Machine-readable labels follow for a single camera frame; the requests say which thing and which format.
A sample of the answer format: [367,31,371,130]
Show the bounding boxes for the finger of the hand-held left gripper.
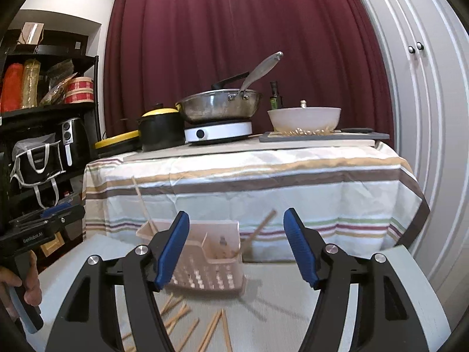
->
[40,203,74,218]
[9,205,86,232]

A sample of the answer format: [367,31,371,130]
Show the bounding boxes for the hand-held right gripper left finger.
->
[46,211,190,352]

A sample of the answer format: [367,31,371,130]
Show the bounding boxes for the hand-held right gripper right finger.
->
[283,208,427,352]

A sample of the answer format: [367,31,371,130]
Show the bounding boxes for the pink plastic utensil basket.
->
[136,220,245,296]

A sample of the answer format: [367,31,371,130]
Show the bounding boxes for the pile of wooden chopsticks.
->
[121,293,232,352]

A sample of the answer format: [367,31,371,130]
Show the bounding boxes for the person's left hand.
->
[0,251,42,319]

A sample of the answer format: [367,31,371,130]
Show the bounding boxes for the slim wooden chopstick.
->
[132,176,160,233]
[244,210,277,246]

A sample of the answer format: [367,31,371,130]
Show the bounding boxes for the black air fryer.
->
[59,117,90,171]

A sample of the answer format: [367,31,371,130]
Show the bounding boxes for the striped tablecloth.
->
[82,141,431,263]

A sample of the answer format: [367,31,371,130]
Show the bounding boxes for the flat black pan yellow lid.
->
[94,130,142,155]

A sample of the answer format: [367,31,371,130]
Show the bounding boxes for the black shelf rack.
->
[0,29,101,228]

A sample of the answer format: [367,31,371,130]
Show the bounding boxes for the beige board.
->
[123,136,378,162]

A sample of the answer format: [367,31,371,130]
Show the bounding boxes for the woven straw trivet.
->
[273,128,336,135]

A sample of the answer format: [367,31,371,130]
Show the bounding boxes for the black pot with yellow lid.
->
[137,103,185,152]

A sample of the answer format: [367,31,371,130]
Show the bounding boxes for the red and white round box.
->
[65,76,95,104]

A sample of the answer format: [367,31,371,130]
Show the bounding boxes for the grey tray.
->
[259,128,391,143]

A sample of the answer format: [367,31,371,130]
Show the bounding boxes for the golden package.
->
[21,59,41,109]

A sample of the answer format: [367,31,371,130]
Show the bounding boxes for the clear plastic bags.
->
[40,59,77,105]

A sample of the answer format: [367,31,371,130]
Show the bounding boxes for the orange package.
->
[2,63,23,112]

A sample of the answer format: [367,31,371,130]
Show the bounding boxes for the white bowl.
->
[267,107,342,133]

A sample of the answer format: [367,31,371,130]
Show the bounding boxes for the white induction cooker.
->
[184,120,253,143]

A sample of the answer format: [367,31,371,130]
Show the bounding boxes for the steel wok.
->
[175,51,284,124]

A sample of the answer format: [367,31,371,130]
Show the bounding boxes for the green olive oil bottle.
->
[269,81,283,110]

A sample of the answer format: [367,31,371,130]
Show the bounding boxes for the white wardrobe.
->
[342,0,469,301]

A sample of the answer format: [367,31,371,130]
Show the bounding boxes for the brown cardboard box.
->
[15,22,45,46]

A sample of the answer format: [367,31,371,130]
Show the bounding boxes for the maroon curtain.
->
[103,0,394,140]

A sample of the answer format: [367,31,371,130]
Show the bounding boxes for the black bag with white straps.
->
[10,134,67,208]

